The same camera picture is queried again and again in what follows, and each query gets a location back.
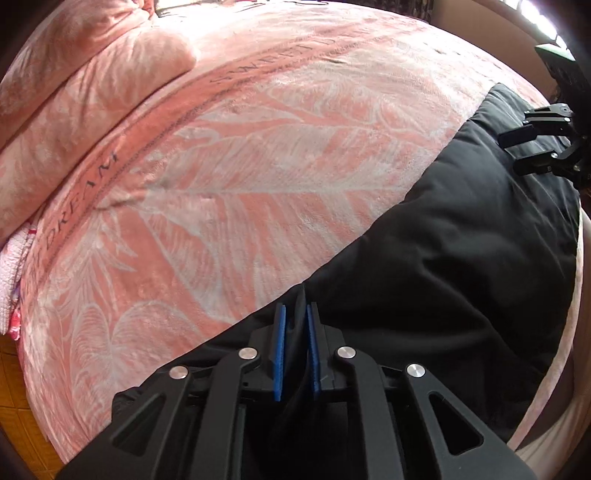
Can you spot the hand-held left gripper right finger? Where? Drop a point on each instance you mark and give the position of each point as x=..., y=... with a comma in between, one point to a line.
x=314, y=355

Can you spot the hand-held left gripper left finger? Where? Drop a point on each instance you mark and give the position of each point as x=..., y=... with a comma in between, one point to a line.
x=280, y=350

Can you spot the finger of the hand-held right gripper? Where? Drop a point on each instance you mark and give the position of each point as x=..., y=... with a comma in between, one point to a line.
x=545, y=122
x=554, y=161

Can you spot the black pants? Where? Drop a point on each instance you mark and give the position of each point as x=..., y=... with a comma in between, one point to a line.
x=452, y=258

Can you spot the pink leaf-print bed blanket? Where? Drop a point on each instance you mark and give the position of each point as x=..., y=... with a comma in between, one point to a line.
x=258, y=175

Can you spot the dark patterned curtain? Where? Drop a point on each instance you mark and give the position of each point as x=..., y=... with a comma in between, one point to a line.
x=383, y=7

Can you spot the white knit cloth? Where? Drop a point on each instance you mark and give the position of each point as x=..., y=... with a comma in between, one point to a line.
x=14, y=277

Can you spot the folded pink quilt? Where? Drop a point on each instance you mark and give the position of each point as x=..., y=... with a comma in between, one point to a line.
x=46, y=170
x=101, y=60

